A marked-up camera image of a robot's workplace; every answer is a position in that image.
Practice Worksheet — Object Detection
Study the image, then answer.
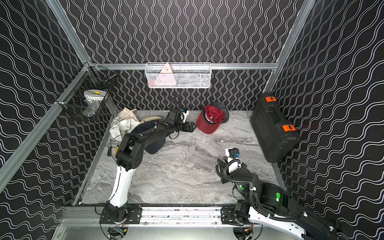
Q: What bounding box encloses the dark navy cap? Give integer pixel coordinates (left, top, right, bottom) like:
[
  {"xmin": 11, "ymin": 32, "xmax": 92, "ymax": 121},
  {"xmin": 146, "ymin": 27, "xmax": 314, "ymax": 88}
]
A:
[{"xmin": 130, "ymin": 120, "xmax": 167, "ymax": 155}]

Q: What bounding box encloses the tan cap with logo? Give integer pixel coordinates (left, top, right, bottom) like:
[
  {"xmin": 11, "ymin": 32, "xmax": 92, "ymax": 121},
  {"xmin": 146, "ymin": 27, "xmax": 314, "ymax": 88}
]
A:
[{"xmin": 140, "ymin": 116, "xmax": 163, "ymax": 124}]

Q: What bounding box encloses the cream cap with text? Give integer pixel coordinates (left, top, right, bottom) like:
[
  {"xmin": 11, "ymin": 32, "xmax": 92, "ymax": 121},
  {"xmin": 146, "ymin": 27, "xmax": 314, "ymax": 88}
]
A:
[{"xmin": 115, "ymin": 108, "xmax": 139, "ymax": 122}]

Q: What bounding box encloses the white cap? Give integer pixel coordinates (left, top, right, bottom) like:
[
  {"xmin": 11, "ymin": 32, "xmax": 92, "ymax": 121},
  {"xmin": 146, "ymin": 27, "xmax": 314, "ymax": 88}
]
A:
[{"xmin": 109, "ymin": 118, "xmax": 140, "ymax": 142}]

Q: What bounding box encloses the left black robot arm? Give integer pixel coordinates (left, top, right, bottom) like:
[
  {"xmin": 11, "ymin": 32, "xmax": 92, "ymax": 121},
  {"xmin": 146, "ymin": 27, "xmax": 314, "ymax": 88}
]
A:
[{"xmin": 107, "ymin": 108, "xmax": 197, "ymax": 209}]

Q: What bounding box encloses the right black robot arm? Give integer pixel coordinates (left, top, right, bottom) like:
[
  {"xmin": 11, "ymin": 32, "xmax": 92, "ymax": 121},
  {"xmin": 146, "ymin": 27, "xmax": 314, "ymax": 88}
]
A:
[{"xmin": 216, "ymin": 158, "xmax": 339, "ymax": 240}]

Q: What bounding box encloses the grey and red cap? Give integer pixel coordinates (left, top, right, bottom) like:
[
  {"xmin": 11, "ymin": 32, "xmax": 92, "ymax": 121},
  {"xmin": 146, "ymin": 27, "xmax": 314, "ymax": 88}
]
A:
[{"xmin": 211, "ymin": 102, "xmax": 230, "ymax": 124}]

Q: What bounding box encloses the pink triangle card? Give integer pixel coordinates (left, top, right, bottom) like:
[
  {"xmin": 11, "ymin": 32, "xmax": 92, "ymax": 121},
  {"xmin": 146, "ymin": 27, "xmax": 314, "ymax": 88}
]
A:
[{"xmin": 155, "ymin": 63, "xmax": 177, "ymax": 87}]

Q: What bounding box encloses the black tool case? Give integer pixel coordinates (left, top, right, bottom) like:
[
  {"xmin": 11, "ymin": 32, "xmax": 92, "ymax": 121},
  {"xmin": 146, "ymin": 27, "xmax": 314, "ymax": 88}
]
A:
[{"xmin": 250, "ymin": 92, "xmax": 301, "ymax": 163}]

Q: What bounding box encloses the aluminium back crossbar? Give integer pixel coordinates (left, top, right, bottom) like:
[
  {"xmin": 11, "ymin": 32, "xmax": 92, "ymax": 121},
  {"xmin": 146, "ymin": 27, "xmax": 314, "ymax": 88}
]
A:
[{"xmin": 90, "ymin": 63, "xmax": 278, "ymax": 71}]

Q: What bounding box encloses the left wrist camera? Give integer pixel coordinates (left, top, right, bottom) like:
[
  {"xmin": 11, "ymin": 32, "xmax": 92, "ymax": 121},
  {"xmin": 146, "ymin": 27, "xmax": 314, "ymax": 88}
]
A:
[{"xmin": 180, "ymin": 109, "xmax": 190, "ymax": 123}]

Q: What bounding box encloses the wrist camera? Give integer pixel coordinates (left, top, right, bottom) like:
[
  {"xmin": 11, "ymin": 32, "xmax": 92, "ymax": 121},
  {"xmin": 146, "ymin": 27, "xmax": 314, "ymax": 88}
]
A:
[
  {"xmin": 225, "ymin": 148, "xmax": 241, "ymax": 174},
  {"xmin": 180, "ymin": 109, "xmax": 190, "ymax": 123}
]

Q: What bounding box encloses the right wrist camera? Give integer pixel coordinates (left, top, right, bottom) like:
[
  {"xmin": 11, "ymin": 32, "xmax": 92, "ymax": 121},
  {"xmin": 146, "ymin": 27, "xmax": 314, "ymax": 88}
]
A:
[{"xmin": 225, "ymin": 148, "xmax": 241, "ymax": 174}]

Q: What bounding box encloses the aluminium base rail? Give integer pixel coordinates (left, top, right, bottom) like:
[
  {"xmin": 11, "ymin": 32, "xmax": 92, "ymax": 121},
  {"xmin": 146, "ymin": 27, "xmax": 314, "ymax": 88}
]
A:
[{"xmin": 99, "ymin": 204, "xmax": 251, "ymax": 228}]

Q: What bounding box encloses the black wire basket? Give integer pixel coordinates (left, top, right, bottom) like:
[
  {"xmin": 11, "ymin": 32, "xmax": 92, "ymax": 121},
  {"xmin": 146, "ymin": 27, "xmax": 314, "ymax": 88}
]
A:
[{"xmin": 57, "ymin": 66, "xmax": 118, "ymax": 122}]

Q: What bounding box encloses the aluminium frame post right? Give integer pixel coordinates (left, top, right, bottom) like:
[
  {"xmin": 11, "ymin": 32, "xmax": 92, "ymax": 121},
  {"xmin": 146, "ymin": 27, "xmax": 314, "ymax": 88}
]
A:
[{"xmin": 263, "ymin": 0, "xmax": 316, "ymax": 93}]

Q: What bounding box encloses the aluminium frame post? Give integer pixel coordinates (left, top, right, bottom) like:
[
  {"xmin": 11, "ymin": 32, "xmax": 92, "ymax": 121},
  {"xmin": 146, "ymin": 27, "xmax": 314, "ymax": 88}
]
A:
[
  {"xmin": 263, "ymin": 0, "xmax": 316, "ymax": 93},
  {"xmin": 46, "ymin": 0, "xmax": 91, "ymax": 64}
]

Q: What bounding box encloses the aluminium frame post left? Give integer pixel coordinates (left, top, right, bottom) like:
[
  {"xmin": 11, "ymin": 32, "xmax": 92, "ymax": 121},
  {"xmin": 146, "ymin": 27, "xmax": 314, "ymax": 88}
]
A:
[{"xmin": 46, "ymin": 0, "xmax": 91, "ymax": 64}]

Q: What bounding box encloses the aluminium left side rail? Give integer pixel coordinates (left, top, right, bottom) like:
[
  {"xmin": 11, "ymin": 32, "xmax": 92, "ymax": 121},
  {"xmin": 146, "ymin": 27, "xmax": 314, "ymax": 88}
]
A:
[{"xmin": 1, "ymin": 63, "xmax": 90, "ymax": 191}]

